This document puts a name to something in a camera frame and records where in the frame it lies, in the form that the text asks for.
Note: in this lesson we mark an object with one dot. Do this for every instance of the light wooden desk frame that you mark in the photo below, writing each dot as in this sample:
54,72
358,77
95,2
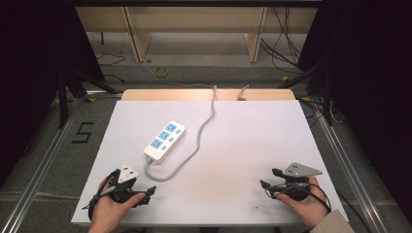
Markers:
197,19

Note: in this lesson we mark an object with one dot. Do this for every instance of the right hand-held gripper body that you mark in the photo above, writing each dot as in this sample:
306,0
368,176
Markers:
296,184

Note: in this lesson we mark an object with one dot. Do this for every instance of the white power strip blue sockets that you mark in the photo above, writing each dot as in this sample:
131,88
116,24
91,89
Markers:
164,141

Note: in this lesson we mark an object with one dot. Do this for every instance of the yellow tape roll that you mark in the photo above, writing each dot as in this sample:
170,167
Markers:
161,72

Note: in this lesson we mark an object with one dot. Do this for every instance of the white table mat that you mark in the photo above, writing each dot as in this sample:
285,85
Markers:
252,145

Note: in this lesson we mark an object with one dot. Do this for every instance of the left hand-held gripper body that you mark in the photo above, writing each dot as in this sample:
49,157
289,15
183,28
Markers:
124,191

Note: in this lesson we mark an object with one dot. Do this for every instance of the dark curtain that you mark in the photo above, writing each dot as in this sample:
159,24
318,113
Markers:
372,81
32,64

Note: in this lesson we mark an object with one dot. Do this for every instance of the person's left hand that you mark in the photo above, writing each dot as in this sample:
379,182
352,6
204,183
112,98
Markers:
108,212

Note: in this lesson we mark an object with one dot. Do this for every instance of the person's beige right sleeve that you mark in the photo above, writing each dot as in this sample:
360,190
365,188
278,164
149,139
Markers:
333,223

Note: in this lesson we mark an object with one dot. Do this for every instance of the person's right hand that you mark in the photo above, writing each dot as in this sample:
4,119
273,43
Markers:
304,208

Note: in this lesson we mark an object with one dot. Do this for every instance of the aluminium floor rail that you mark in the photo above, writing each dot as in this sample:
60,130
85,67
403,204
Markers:
353,174
39,168

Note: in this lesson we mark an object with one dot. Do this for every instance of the black metal stand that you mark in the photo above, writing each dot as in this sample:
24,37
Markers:
325,93
69,87

